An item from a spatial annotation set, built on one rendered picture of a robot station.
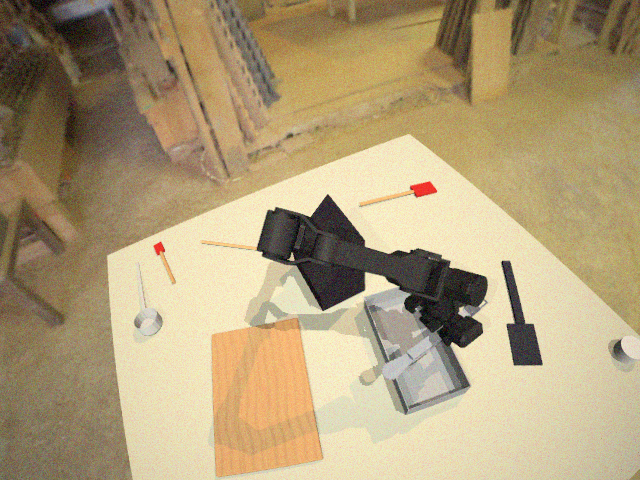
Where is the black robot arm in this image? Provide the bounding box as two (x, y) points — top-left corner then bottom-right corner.
(257, 207), (488, 314)

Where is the light wooden board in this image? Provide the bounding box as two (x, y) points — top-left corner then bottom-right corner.
(211, 318), (324, 477)

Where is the grey short cylinder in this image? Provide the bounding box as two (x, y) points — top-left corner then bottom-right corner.
(614, 335), (640, 365)

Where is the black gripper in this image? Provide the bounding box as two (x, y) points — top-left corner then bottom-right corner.
(404, 294), (483, 348)

